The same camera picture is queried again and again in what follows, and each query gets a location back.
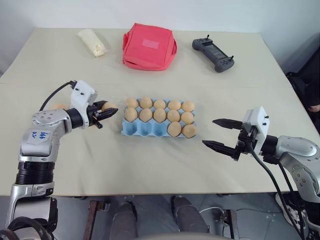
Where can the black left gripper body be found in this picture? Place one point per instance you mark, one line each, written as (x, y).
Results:
(92, 115)

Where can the grey handheld remote controller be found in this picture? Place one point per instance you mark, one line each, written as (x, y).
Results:
(215, 53)

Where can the white sneaker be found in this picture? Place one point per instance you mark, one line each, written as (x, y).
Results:
(287, 207)

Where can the white plastic food package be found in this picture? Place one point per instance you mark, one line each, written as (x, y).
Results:
(93, 42)

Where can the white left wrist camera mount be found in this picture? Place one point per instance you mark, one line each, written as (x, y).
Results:
(81, 96)

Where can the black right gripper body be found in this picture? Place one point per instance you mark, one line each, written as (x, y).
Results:
(247, 142)

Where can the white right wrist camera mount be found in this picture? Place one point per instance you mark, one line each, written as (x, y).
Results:
(260, 125)

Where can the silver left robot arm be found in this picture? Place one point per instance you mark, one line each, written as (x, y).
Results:
(37, 140)

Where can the red fabric bag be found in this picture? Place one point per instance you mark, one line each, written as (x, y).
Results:
(147, 47)

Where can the dark rounded shape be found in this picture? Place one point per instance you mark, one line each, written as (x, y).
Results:
(187, 215)
(126, 220)

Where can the blue egg carton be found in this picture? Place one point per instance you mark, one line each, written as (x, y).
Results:
(140, 130)

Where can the person's bare hand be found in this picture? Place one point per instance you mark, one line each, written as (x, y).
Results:
(315, 109)

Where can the rusty metal table leg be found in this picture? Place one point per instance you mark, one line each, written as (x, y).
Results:
(93, 220)
(231, 225)

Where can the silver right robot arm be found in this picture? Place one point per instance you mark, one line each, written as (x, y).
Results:
(297, 160)

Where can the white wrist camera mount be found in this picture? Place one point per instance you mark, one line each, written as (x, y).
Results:
(81, 96)
(260, 125)

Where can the person in dark clothes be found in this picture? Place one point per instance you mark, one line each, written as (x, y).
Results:
(307, 75)

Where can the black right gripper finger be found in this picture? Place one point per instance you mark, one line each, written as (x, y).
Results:
(220, 147)
(227, 123)

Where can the brown egg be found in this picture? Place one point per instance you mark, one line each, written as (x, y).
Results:
(174, 128)
(189, 131)
(131, 102)
(173, 115)
(108, 105)
(131, 114)
(174, 104)
(187, 117)
(188, 106)
(145, 115)
(145, 102)
(159, 116)
(159, 104)
(58, 106)

